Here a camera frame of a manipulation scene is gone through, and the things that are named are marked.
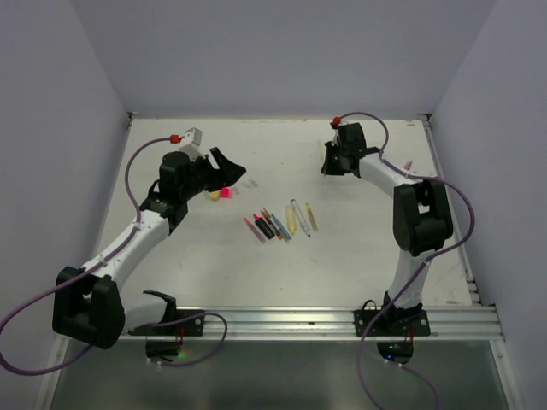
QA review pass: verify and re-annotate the aluminium side rail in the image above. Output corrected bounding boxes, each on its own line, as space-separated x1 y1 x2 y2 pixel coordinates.
71 110 132 267
413 114 481 308

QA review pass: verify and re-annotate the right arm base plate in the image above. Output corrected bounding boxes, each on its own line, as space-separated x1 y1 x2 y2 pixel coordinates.
353 307 432 337

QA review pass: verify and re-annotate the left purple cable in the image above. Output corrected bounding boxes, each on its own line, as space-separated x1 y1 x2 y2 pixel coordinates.
0 134 227 376

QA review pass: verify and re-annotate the left aluminium side rail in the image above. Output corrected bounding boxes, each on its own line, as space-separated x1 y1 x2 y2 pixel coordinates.
71 110 132 267

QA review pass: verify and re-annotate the yellow highlighter pen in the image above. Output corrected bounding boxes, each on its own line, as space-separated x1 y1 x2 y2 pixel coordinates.
285 205 297 235

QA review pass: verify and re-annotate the pink clear pen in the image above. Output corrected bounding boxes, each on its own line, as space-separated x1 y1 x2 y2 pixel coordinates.
244 218 266 243

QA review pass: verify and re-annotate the blue capped white pen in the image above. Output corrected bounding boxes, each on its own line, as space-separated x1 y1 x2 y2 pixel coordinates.
291 199 311 237

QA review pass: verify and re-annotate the right aluminium side rail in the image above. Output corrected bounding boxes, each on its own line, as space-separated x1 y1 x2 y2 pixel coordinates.
413 114 481 308

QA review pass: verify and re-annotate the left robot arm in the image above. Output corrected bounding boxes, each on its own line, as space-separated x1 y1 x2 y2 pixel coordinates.
52 148 246 349

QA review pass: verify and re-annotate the pink highlighter cap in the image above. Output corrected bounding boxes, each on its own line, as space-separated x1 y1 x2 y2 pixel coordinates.
219 187 233 199

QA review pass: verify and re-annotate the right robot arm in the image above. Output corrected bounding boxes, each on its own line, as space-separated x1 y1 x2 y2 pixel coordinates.
321 117 454 336

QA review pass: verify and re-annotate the pale yellow pen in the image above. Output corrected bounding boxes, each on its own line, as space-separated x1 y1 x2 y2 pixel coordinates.
305 202 319 233

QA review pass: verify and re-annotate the green clear pen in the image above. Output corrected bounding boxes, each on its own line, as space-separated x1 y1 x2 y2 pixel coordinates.
262 208 288 242

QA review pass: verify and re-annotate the red orange-tipped pen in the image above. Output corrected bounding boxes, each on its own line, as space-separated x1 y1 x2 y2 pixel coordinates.
261 209 284 240

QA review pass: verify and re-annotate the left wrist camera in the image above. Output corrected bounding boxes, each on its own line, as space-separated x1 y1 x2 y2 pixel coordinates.
178 127 203 161

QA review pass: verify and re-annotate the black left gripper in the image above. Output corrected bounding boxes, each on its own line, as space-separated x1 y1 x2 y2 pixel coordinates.
179 147 244 201

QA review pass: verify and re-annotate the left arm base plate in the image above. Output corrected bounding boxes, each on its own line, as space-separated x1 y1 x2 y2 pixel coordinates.
128 309 205 337

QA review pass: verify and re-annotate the black highlighter body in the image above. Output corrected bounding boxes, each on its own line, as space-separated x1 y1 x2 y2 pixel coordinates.
253 214 275 239

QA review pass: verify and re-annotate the aluminium front rail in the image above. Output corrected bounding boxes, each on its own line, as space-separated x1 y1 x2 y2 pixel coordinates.
149 305 503 341

